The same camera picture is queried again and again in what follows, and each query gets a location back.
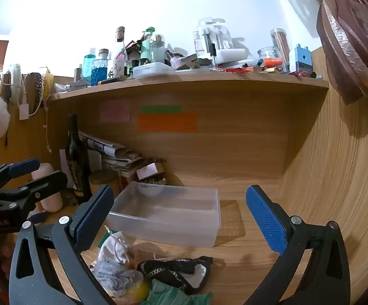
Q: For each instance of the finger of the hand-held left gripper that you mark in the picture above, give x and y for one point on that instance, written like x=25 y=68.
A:
x=49 y=182
x=22 y=166

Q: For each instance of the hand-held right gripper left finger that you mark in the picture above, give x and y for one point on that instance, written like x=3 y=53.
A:
x=93 y=219

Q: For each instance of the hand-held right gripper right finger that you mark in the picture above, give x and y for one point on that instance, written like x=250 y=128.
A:
x=266 y=220

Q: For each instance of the grey knit cloth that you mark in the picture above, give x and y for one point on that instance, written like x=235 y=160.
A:
x=114 y=276

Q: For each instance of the clear plastic box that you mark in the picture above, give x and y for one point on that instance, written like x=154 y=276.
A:
x=171 y=225

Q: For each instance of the yellow round plush toy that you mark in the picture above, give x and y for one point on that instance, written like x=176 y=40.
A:
x=141 y=290

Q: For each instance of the black face mask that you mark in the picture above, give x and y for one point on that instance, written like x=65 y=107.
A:
x=171 y=268

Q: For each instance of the green striped cloth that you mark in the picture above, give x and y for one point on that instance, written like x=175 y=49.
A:
x=171 y=297

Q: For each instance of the white paper note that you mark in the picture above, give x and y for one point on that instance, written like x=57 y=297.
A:
x=63 y=168

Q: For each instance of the pink cylinder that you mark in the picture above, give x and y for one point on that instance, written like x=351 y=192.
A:
x=52 y=203

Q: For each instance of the dark wine bottle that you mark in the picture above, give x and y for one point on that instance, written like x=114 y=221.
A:
x=76 y=159

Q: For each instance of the amber jar with lid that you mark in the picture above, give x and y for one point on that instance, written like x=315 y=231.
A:
x=103 y=181

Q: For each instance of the white charger adapter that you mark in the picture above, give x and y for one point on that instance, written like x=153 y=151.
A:
x=24 y=111

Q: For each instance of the stack of papers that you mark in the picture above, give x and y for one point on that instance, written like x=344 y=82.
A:
x=123 y=163

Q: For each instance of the rolled newspaper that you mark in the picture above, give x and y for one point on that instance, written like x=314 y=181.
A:
x=101 y=144

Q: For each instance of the pile of small trinkets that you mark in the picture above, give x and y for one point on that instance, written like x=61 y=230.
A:
x=153 y=181

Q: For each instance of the small pink box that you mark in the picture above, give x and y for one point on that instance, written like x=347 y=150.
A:
x=147 y=171

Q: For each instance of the black braided headband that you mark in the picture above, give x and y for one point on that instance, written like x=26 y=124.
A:
x=38 y=89

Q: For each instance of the white fluffy headband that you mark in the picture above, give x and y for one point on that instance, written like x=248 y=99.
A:
x=15 y=81

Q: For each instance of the yellow hanging item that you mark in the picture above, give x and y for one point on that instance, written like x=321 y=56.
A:
x=48 y=84

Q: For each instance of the pink sticky note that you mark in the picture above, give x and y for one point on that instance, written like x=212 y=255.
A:
x=115 y=110

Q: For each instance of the brown cosmetic tube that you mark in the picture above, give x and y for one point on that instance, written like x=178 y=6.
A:
x=77 y=74

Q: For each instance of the black gold cylindrical tube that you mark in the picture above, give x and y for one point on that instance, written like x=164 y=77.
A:
x=111 y=80

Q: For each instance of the faceted glass bottle blue liquid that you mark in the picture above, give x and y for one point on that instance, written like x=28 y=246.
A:
x=99 y=73

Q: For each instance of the orange sticky note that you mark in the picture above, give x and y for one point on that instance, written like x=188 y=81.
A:
x=167 y=123

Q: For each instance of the tall teal plastic bottle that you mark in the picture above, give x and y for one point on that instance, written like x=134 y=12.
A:
x=88 y=63

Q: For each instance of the green sticky note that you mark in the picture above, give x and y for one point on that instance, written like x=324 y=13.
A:
x=161 y=109

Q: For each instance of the wooden shelf board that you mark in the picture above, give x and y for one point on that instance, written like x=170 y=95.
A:
x=203 y=84

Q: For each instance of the pile of pens and cosmetics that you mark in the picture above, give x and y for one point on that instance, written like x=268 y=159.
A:
x=241 y=69

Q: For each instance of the clear lidded plastic container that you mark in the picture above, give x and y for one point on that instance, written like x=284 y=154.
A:
x=153 y=70

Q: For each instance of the orange capped marker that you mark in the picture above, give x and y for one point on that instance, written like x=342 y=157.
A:
x=273 y=62

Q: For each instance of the blue plastic block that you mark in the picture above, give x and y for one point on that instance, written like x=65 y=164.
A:
x=303 y=60

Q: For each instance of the mint green pump bottle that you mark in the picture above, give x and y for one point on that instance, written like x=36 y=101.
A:
x=146 y=47

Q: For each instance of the small glass jar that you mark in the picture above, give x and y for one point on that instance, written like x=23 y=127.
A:
x=268 y=54

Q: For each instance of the white flat box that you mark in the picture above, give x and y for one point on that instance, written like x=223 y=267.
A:
x=231 y=55

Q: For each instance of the clear bottle silver cap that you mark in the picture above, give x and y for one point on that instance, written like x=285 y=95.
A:
x=158 y=52

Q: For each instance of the clear tube of brown sticks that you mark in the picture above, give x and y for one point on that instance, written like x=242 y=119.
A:
x=280 y=47

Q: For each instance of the black capped vial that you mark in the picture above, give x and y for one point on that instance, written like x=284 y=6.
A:
x=213 y=54

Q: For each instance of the pink bottle black cap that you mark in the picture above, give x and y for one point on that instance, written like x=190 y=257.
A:
x=175 y=60

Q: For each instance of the mauve striped curtain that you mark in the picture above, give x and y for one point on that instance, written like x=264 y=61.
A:
x=346 y=44

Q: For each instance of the clear toothbrush blister pack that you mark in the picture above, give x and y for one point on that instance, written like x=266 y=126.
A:
x=203 y=38

